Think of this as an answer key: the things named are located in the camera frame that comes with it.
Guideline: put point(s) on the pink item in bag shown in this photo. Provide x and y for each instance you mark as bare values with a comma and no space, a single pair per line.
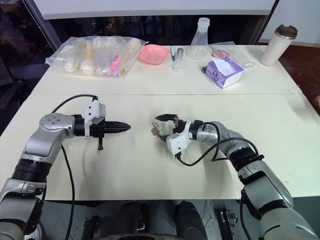
114,63

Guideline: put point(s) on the purple tissue pack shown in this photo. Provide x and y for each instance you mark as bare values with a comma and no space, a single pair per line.
225,75

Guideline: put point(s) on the blue and white pen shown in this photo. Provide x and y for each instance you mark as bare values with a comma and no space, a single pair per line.
172,53

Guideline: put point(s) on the brass padlock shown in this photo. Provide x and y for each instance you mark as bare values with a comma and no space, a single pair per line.
155,130

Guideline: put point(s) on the white cup with brown lid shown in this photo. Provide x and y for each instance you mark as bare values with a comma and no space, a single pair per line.
273,47

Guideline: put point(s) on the clear flat plastic sleeve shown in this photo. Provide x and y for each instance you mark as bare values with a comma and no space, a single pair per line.
240,53

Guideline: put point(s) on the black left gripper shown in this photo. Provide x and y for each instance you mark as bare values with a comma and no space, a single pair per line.
98,130

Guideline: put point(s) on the petri dish with red content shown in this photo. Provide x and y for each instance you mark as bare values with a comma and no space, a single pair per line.
220,53

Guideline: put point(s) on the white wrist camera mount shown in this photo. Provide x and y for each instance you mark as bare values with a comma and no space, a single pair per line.
178,143
90,110

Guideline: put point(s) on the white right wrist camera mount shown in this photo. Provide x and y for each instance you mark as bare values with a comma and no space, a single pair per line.
178,143

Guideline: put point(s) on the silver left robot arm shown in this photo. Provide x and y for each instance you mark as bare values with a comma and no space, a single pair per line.
50,125

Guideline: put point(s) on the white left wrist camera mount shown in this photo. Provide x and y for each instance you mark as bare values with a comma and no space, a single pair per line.
90,110

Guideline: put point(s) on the white board panel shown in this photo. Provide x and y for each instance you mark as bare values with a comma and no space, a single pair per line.
150,7

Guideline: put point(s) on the clear conical flask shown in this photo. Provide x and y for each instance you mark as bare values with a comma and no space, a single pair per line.
199,47

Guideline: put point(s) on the clear plastic syringe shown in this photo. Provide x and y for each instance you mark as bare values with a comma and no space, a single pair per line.
178,57

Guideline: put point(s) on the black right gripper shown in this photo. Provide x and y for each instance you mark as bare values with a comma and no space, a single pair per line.
178,126

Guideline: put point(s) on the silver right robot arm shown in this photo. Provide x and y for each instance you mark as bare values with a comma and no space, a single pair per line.
262,180

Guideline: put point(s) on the clear plastic bag of supplies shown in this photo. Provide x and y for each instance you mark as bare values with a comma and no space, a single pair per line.
105,47

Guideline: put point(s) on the dark rounded shape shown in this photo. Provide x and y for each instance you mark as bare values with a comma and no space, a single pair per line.
130,220
190,220

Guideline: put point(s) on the yellow tube in bag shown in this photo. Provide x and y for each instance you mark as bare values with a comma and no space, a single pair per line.
89,50

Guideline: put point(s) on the pink plastic dish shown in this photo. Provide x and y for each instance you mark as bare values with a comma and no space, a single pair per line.
153,53

